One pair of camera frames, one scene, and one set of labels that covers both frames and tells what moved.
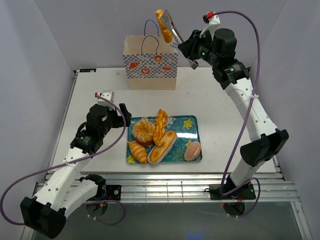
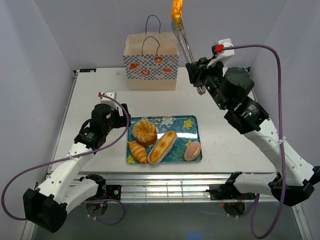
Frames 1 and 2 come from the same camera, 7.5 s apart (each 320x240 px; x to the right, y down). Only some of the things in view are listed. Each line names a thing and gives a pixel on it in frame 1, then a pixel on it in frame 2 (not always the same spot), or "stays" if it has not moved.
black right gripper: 195,39 to 193,70
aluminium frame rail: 186,188 stays
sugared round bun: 143,131 stays
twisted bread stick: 162,118 to 177,11
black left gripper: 119,119 stays
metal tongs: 169,23 to 181,35
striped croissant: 139,152 stays
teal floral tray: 188,128 stays
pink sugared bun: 192,151 stays
